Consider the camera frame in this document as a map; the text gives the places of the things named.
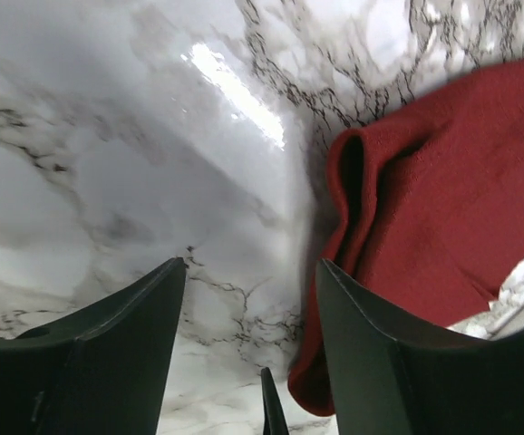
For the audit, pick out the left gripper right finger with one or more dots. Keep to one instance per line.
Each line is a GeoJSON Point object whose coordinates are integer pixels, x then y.
{"type": "Point", "coordinates": [391, 372]}

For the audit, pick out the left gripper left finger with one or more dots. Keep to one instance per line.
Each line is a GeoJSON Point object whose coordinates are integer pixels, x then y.
{"type": "Point", "coordinates": [100, 370]}

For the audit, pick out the dark red cloth napkin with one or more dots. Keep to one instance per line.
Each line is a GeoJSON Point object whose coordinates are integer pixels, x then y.
{"type": "Point", "coordinates": [430, 198]}

